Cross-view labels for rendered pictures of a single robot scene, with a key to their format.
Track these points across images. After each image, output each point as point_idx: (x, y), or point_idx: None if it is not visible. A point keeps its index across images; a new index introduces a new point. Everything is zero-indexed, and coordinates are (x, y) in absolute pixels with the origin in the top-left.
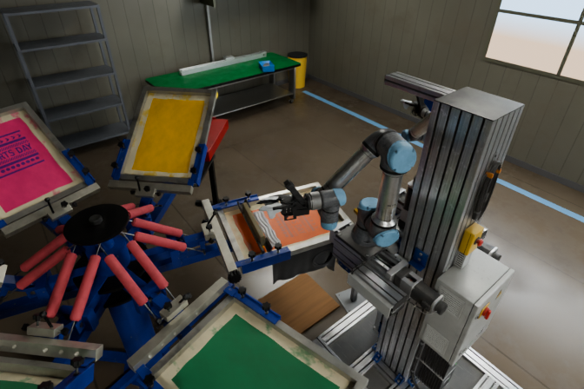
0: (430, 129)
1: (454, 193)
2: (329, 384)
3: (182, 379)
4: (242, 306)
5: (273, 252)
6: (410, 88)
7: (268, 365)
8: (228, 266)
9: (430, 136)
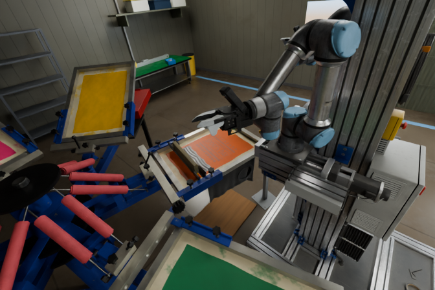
0: (356, 15)
1: (388, 76)
2: None
3: None
4: (192, 234)
5: (207, 176)
6: None
7: None
8: (171, 197)
9: (356, 22)
